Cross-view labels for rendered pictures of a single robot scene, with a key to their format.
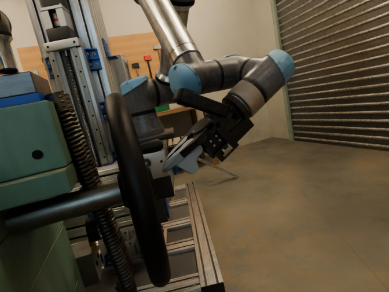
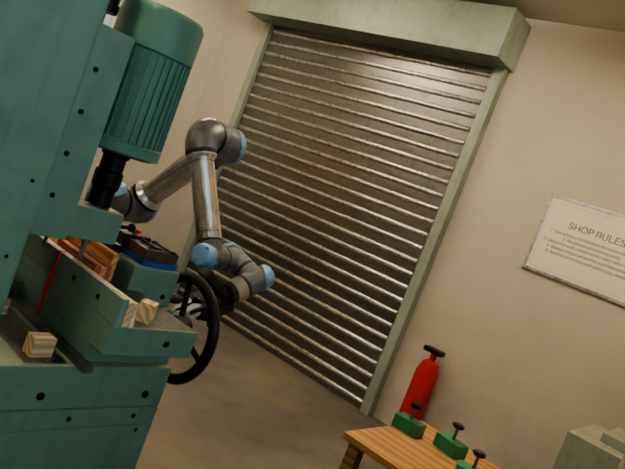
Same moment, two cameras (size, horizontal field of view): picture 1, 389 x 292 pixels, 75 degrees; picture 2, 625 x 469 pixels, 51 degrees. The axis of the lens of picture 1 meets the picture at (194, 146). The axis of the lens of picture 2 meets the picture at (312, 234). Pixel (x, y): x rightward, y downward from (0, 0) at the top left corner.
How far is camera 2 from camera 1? 144 cm
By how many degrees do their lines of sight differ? 36
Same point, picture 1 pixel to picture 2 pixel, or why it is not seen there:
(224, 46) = not seen: hidden behind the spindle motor
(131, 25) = not seen: outside the picture
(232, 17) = not seen: hidden behind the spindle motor
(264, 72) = (257, 280)
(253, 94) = (245, 291)
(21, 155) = (156, 294)
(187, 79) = (211, 261)
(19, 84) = (172, 261)
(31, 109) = (172, 275)
